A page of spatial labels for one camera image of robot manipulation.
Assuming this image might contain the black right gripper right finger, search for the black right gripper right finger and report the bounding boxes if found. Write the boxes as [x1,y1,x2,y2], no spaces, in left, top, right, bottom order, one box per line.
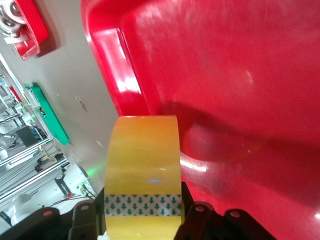
[176,181,276,240]

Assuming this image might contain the empty red plastic tray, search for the empty red plastic tray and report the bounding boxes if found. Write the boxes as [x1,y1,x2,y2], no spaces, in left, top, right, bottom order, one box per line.
[79,0,320,240]

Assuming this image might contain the black box device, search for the black box device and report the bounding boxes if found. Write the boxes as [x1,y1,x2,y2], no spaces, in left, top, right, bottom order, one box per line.
[15,125,39,149]

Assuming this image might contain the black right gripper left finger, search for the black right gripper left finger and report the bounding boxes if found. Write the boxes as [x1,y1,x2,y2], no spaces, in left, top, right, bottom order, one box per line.
[0,186,106,240]

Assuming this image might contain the yellow packing tape roll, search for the yellow packing tape roll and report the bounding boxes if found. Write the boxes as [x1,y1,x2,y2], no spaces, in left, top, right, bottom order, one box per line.
[104,114,183,239]

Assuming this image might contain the aluminium profile frame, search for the aluminium profile frame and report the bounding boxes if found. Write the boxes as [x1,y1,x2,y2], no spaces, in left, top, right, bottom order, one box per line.
[0,57,72,203]

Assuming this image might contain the green plastic tray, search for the green plastic tray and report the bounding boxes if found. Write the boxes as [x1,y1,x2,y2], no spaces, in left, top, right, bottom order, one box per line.
[23,82,70,147]

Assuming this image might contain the tilted white brass pipe fitting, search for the tilted white brass pipe fitting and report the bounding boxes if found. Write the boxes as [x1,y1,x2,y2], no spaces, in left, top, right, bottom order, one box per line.
[0,14,28,46]

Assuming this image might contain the red tray holding fittings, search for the red tray holding fittings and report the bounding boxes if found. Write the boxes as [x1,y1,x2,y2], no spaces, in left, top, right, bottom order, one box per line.
[12,0,50,62]

